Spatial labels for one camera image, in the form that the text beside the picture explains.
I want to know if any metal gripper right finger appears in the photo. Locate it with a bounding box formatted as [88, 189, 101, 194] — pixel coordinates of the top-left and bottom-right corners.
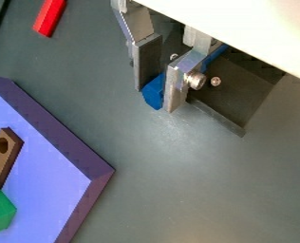
[162, 26, 213, 113]

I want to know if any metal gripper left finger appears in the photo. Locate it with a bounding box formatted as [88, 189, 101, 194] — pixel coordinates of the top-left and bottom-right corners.
[112, 0, 162, 91]

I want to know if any blue peg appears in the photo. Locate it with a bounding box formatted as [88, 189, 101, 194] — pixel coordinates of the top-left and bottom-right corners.
[141, 44, 229, 110]

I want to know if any black angled fixture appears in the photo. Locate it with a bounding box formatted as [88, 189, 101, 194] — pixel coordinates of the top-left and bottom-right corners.
[172, 28, 285, 136]

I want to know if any red peg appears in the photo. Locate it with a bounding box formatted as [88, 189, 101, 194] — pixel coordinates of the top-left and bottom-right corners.
[33, 0, 66, 37]

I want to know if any purple base block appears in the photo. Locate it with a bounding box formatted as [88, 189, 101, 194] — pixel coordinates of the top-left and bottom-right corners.
[0, 77, 114, 243]

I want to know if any brown T-shaped block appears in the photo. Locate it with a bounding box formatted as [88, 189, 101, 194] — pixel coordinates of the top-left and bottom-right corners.
[0, 127, 25, 188]

